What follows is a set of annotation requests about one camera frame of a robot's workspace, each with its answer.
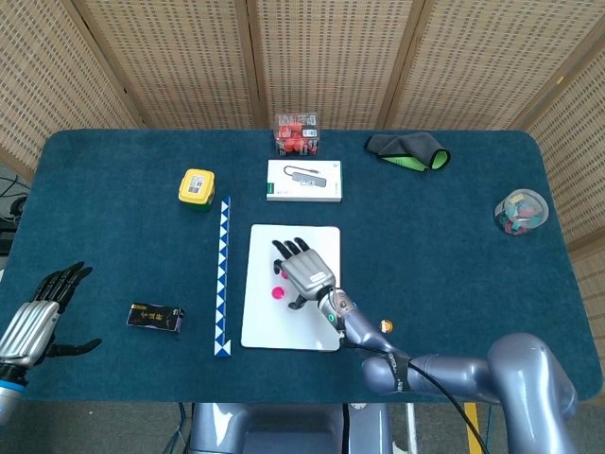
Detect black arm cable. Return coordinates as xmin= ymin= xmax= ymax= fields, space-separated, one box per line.
xmin=406 ymin=358 xmax=489 ymax=454

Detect black equipment with cables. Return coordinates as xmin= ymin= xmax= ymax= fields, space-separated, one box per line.
xmin=0 ymin=160 xmax=32 ymax=256

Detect white rectangular board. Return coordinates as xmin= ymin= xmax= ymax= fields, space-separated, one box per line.
xmin=240 ymin=223 xmax=342 ymax=353

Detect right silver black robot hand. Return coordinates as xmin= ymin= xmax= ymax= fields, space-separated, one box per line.
xmin=270 ymin=236 xmax=339 ymax=311

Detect black gold printed box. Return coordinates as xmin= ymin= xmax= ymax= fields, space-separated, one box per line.
xmin=126 ymin=302 xmax=185 ymax=335

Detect clear box red items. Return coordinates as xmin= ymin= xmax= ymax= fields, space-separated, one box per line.
xmin=274 ymin=112 xmax=320 ymax=158

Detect grey green microfibre cloth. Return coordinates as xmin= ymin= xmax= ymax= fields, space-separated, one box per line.
xmin=364 ymin=131 xmax=452 ymax=173

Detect white table leg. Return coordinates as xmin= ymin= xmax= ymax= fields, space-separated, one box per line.
xmin=405 ymin=402 xmax=420 ymax=454

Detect woven bamboo folding screen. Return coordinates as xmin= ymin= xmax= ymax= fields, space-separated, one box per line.
xmin=0 ymin=0 xmax=605 ymax=412

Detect green tub yellow lid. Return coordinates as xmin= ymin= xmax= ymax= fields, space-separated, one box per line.
xmin=178 ymin=167 xmax=216 ymax=213

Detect grey robot torso base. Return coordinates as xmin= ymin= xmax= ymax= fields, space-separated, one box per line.
xmin=187 ymin=401 xmax=394 ymax=454

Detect blue white snake puzzle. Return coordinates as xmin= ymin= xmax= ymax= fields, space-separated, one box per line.
xmin=213 ymin=196 xmax=233 ymax=358

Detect white USB hub box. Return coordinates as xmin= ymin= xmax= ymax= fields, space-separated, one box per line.
xmin=266 ymin=159 xmax=343 ymax=203

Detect blue felt table cover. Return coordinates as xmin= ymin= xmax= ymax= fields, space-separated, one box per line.
xmin=0 ymin=128 xmax=605 ymax=404

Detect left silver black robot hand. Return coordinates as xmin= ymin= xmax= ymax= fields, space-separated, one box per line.
xmin=0 ymin=261 xmax=103 ymax=370

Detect clear jar colourful pieces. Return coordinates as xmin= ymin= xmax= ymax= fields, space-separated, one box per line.
xmin=493 ymin=187 xmax=550 ymax=236

